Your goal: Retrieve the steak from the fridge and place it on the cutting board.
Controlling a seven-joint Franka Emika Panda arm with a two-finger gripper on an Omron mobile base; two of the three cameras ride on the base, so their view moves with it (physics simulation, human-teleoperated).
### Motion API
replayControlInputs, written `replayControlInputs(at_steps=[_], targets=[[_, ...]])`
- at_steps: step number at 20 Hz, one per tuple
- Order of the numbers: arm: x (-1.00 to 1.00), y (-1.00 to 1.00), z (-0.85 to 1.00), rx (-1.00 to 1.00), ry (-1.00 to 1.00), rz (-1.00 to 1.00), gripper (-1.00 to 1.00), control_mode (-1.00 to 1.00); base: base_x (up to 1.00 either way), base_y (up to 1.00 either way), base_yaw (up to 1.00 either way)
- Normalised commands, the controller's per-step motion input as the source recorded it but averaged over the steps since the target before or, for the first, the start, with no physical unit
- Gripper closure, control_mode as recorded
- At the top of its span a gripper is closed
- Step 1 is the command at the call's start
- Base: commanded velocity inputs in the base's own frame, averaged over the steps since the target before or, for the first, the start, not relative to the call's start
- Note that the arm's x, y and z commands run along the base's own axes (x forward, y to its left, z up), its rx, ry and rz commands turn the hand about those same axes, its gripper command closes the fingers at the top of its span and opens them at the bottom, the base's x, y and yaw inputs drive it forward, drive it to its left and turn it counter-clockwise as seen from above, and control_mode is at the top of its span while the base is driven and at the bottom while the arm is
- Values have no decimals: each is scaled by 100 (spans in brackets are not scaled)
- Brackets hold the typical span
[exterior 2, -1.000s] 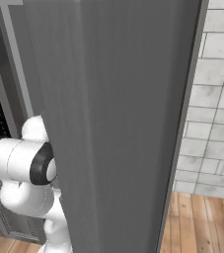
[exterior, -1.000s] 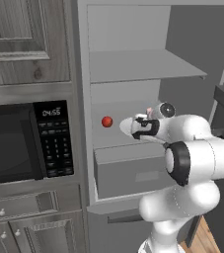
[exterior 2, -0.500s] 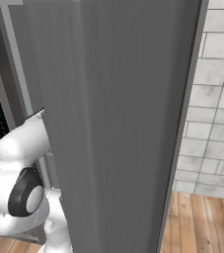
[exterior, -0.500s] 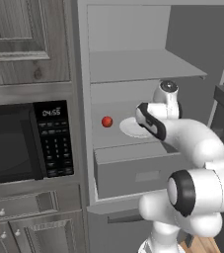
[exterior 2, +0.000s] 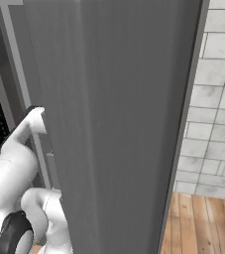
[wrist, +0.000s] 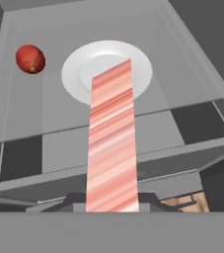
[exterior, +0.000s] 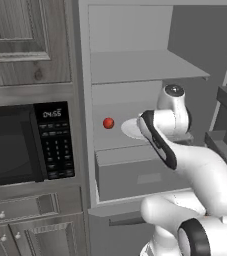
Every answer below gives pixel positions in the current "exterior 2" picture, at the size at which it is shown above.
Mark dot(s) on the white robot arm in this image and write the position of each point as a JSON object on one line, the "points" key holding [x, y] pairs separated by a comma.
{"points": [[8, 178]]}

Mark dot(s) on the grey fridge door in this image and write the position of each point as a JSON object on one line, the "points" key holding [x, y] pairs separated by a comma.
{"points": [[117, 125]]}

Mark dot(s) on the grey fridge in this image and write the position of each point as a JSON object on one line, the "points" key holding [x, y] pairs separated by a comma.
{"points": [[16, 76]]}

